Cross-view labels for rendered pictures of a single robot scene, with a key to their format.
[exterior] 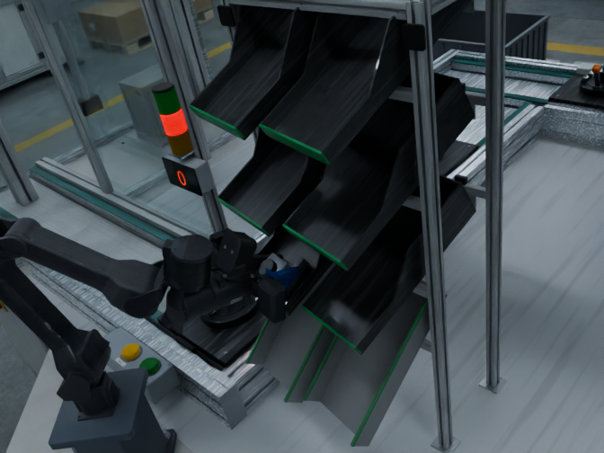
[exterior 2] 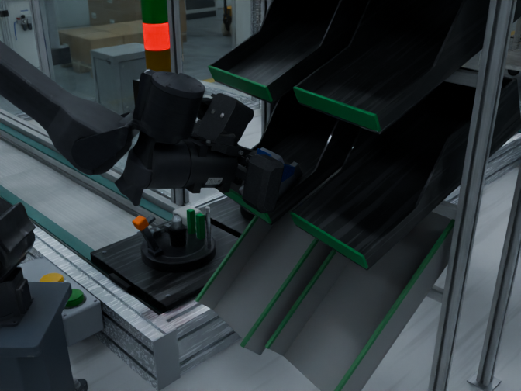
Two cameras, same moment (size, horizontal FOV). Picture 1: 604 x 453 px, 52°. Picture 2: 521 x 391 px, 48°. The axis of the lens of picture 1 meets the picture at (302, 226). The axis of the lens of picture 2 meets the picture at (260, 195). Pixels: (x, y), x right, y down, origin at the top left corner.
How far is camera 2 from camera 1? 0.35 m
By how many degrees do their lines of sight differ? 10
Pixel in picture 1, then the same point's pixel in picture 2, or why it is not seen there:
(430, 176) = (502, 29)
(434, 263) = (478, 163)
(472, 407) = not seen: outside the picture
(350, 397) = (327, 351)
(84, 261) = (32, 81)
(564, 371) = not seen: outside the picture
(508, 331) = not seen: hidden behind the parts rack
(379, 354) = (372, 299)
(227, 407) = (160, 358)
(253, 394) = (191, 351)
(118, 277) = (73, 109)
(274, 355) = (231, 299)
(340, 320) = (339, 233)
